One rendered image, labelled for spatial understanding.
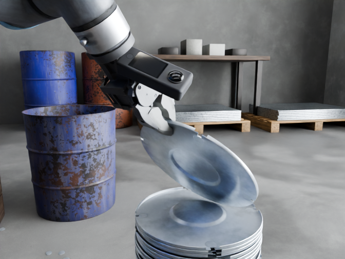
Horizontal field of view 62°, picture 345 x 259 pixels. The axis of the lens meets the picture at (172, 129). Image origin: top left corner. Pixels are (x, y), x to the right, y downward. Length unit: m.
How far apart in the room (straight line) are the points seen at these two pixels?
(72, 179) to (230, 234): 0.86
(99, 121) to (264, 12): 3.69
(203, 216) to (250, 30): 4.00
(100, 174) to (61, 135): 0.25
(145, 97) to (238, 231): 0.34
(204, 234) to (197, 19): 3.80
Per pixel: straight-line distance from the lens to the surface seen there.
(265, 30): 4.64
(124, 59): 0.47
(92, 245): 1.24
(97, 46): 0.44
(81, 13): 0.43
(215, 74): 4.28
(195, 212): 0.69
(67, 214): 1.41
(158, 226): 0.65
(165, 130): 0.54
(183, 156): 0.65
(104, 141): 1.35
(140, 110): 0.48
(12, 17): 0.49
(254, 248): 0.65
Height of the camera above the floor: 0.65
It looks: 11 degrees down
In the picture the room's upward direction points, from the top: straight up
